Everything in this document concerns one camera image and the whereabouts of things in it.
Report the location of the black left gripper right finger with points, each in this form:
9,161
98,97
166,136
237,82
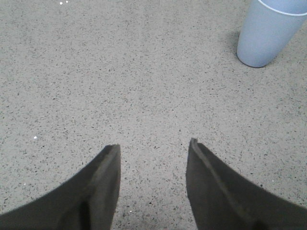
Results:
222,199

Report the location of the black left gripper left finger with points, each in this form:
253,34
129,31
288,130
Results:
87,201

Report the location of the blue plastic cup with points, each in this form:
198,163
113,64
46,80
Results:
268,27

